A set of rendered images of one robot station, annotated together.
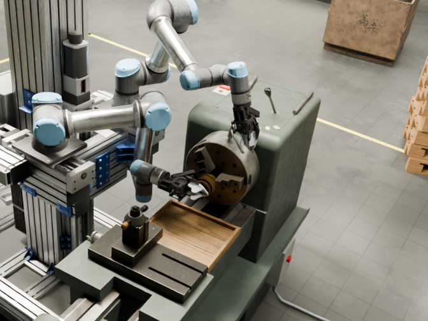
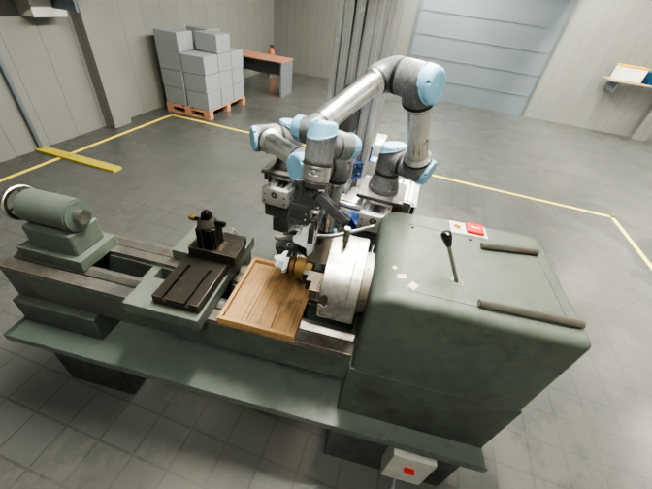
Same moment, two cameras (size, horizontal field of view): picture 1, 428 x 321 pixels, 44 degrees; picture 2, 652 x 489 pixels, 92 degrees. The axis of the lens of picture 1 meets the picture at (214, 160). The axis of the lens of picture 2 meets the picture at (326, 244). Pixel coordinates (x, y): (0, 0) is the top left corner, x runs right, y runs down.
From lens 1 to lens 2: 1.97 m
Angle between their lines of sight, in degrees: 58
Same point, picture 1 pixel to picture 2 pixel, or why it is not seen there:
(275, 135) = (389, 286)
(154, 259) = (201, 267)
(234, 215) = (329, 334)
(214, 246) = (259, 320)
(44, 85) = not seen: hidden behind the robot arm
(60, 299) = not seen: hidden behind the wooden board
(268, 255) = (357, 421)
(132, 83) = (382, 163)
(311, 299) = not seen: outside the picture
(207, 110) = (397, 220)
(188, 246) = (251, 298)
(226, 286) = (288, 382)
